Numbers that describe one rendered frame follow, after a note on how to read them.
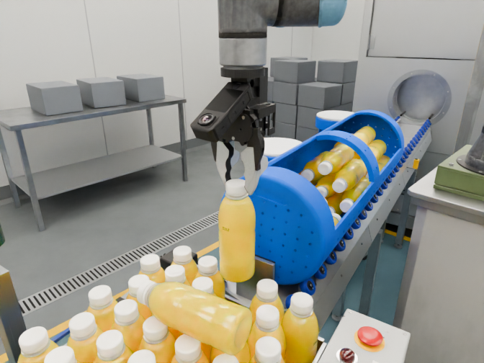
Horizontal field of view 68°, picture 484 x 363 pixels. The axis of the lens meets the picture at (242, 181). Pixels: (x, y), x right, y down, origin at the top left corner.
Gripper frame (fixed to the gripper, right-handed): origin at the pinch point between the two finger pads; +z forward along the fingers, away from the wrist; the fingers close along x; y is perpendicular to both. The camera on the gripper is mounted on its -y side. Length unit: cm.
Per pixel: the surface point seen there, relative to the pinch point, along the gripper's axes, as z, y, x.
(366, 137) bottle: 11, 86, -1
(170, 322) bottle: 15.2, -19.1, -0.5
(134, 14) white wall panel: -43, 251, 304
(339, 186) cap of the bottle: 18, 50, -3
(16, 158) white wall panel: 88, 109, 332
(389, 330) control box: 17.6, -0.3, -28.4
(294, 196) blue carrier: 7.2, 16.1, -3.9
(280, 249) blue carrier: 21.6, 16.1, -1.2
